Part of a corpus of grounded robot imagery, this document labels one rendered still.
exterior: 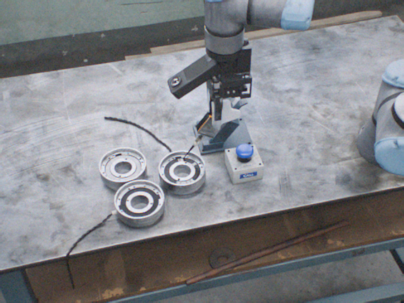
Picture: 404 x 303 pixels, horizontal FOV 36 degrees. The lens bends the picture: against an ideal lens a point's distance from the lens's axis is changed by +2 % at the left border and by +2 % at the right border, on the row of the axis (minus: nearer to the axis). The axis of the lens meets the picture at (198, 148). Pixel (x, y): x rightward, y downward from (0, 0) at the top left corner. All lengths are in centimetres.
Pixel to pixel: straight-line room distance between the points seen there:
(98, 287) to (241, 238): 38
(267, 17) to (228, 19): 7
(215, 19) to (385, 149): 41
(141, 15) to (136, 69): 135
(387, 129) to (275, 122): 36
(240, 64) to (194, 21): 190
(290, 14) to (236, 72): 19
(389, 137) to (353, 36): 64
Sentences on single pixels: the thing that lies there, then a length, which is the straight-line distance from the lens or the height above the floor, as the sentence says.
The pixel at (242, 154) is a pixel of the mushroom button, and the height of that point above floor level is 87.
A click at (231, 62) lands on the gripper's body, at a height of 109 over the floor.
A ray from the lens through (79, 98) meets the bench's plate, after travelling 161.
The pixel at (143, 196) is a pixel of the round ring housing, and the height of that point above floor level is 83.
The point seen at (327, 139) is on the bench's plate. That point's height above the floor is 80.
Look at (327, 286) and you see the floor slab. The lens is 219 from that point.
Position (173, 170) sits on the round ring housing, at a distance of 136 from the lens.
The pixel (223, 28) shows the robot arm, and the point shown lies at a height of 120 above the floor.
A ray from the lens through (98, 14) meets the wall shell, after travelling 298.
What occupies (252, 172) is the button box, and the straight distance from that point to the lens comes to 135.
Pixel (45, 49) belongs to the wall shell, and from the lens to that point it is 307.
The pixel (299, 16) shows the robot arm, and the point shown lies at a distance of 109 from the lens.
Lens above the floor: 184
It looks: 46 degrees down
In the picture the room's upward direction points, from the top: 1 degrees counter-clockwise
